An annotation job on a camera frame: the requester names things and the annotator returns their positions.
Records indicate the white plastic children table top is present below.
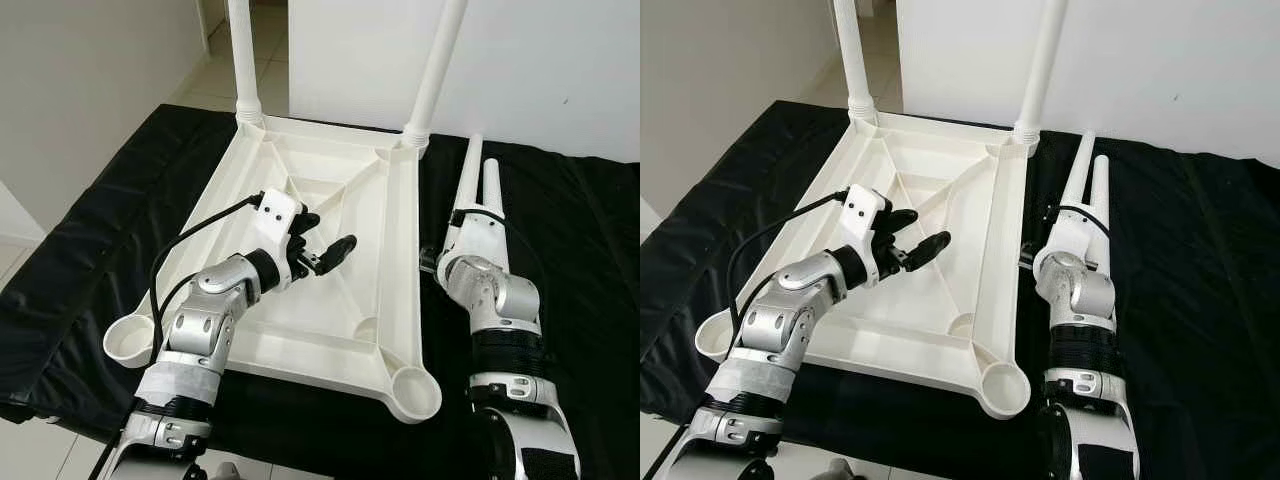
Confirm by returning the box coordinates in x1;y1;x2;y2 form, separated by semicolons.
695;110;1033;421
103;112;443;426

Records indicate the black table cloth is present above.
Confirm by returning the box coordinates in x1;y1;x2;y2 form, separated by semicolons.
0;102;641;480
640;100;1280;480

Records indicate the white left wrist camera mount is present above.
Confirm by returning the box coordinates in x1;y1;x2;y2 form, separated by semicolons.
255;190;306;251
840;185;891;251

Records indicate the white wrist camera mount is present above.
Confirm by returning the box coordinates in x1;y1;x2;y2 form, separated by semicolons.
840;185;891;251
445;205;511;271
1032;210;1101;276
255;190;306;251

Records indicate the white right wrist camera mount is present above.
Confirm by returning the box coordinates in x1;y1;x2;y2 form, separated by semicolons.
1032;210;1101;276
445;205;511;271

